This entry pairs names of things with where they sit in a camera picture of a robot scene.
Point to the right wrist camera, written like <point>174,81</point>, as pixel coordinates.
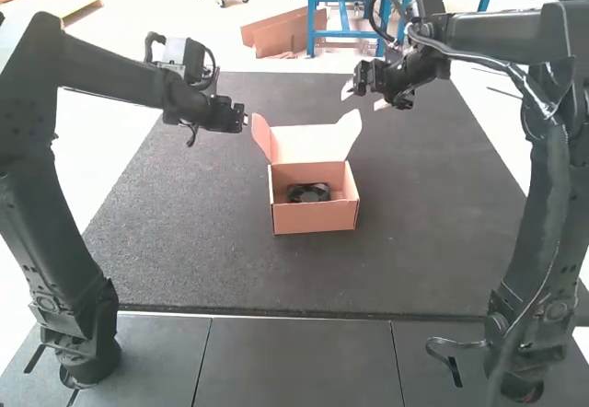
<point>430,5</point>

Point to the brown cardboard sheet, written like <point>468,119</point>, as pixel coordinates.
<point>280,31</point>

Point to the dark base panel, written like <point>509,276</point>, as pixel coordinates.
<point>423,379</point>
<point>156,361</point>
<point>299,365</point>

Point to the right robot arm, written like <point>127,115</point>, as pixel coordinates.
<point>547,158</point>

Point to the black mat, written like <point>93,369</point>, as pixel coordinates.
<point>193,223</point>

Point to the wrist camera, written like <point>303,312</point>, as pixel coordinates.
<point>430,5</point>
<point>181,52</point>

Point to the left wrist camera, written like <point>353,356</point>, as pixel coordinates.
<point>181,52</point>

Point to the cardboard box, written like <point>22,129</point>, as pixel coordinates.
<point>313,216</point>

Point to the black square fan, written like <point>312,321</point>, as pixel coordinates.
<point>307,193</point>

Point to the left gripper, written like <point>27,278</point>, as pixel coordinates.
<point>223,114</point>

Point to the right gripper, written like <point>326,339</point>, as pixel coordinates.
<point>386,77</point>

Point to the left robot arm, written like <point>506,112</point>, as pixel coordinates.
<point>41,158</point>

